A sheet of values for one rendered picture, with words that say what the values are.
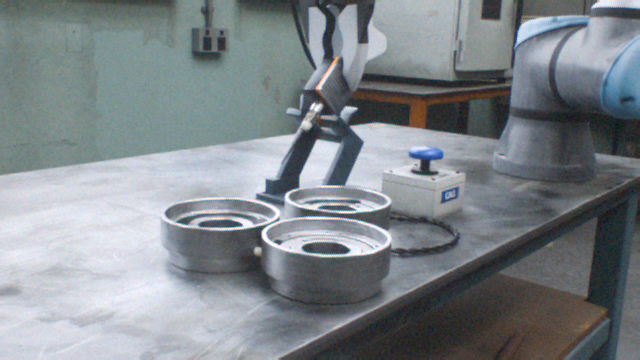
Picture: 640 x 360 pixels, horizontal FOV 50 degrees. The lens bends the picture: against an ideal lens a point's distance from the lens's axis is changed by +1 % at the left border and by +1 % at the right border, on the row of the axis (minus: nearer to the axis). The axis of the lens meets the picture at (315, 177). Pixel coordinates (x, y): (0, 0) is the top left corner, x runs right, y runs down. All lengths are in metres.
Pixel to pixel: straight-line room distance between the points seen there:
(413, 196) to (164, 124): 1.88
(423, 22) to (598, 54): 2.03
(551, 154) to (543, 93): 0.09
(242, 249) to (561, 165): 0.59
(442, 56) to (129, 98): 1.26
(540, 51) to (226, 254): 0.61
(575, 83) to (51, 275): 0.69
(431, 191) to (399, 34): 2.26
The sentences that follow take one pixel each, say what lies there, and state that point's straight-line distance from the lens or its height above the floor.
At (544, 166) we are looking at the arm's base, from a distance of 1.03.
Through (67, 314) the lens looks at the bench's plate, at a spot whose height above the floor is 0.80.
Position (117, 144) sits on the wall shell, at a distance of 2.46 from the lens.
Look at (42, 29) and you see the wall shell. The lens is 2.29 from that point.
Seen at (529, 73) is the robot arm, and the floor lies 0.95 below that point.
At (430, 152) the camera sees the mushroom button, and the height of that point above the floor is 0.87.
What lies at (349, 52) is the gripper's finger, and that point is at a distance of 0.73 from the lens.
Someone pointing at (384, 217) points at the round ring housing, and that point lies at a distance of 0.65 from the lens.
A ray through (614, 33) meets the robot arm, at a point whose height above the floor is 1.01.
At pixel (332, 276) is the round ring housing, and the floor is 0.83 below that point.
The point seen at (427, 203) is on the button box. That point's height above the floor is 0.82.
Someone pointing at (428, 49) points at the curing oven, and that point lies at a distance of 2.92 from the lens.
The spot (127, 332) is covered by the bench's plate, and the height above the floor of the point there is 0.80.
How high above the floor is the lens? 1.00
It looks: 12 degrees down
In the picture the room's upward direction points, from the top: 2 degrees clockwise
